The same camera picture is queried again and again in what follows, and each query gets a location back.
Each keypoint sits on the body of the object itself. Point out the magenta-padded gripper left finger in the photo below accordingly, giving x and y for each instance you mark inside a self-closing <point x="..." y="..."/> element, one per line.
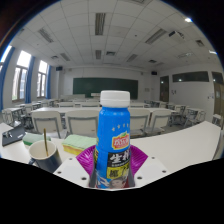
<point x="70" y="170"/>

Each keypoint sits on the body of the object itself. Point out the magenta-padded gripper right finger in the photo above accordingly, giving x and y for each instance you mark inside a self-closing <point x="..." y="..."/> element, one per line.
<point x="151" y="168"/>

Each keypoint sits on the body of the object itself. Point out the blue drink bottle white cap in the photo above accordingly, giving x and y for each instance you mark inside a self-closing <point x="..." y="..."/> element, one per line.
<point x="112" y="126"/>

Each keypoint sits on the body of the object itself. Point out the dark blue mug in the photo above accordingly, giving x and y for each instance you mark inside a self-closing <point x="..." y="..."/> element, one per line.
<point x="50" y="163"/>

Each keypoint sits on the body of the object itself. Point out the yellow and green sponge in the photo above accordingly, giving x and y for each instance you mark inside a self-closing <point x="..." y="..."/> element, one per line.
<point x="78" y="142"/>

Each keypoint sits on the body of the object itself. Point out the thin golden stirring stick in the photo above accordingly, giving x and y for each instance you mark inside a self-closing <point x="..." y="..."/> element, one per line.
<point x="45" y="140"/>

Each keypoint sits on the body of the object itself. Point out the classroom desks and chairs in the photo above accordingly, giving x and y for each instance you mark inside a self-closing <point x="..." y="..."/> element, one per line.
<point x="80" y="120"/>

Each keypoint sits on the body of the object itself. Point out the dark classroom door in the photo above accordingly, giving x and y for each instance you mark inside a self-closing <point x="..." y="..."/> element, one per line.
<point x="164" y="88"/>

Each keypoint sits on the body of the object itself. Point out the green chalkboard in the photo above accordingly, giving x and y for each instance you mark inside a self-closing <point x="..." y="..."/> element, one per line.
<point x="93" y="86"/>

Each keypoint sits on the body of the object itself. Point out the classroom window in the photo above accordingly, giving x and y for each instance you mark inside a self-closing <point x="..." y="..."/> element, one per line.
<point x="6" y="53"/>
<point x="20" y="76"/>
<point x="41" y="78"/>

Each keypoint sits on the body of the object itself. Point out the ceiling lights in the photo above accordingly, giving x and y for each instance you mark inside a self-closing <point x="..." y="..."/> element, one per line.
<point x="99" y="23"/>

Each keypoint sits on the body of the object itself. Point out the black wall speaker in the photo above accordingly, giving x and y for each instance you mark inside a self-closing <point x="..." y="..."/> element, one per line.
<point x="154" y="72"/>
<point x="59" y="68"/>

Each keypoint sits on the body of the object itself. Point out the dark high wall window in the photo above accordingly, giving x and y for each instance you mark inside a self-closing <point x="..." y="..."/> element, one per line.
<point x="190" y="76"/>

